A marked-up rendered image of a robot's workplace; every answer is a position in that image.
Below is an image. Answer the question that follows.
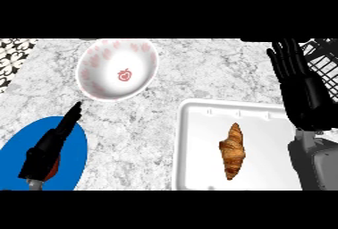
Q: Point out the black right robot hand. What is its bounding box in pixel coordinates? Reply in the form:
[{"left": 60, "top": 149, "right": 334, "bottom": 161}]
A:
[{"left": 266, "top": 38, "right": 338, "bottom": 131}]

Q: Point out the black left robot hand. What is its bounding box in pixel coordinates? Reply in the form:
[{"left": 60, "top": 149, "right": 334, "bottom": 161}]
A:
[{"left": 18, "top": 101, "right": 83, "bottom": 182}]

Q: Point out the golden brown croissant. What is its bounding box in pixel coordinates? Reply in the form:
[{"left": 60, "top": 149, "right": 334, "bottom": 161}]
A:
[{"left": 219, "top": 122, "right": 247, "bottom": 182}]

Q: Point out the white plastic tray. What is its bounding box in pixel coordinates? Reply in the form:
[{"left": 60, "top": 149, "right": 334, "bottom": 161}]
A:
[{"left": 170, "top": 98, "right": 306, "bottom": 191}]

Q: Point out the blue round plate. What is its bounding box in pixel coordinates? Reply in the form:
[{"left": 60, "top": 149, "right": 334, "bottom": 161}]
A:
[{"left": 0, "top": 115, "right": 89, "bottom": 191}]

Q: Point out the black and white patterned tile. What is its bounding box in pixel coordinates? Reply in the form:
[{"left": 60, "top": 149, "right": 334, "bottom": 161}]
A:
[{"left": 0, "top": 38, "right": 41, "bottom": 90}]

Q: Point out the white bowl with red apple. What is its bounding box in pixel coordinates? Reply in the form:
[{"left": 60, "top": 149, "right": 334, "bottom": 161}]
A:
[{"left": 76, "top": 38, "right": 160, "bottom": 103}]

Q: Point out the black wire tiered basket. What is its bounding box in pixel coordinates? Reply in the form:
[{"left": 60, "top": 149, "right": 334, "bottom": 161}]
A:
[{"left": 299, "top": 38, "right": 338, "bottom": 102}]

